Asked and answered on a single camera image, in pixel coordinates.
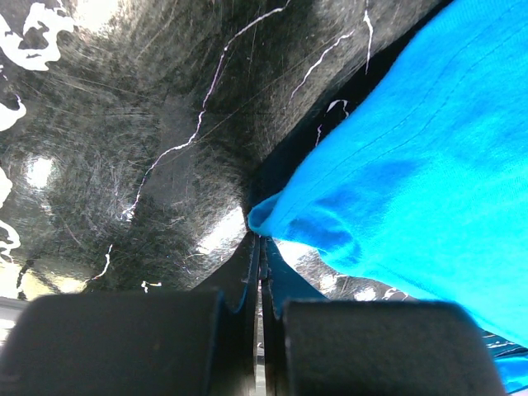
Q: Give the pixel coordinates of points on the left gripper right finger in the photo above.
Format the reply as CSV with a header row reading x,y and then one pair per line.
x,y
319,346

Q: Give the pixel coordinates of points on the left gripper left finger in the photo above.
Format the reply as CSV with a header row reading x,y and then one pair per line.
x,y
196,342

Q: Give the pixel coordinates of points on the blue t shirt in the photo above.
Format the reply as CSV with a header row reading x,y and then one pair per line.
x,y
424,186

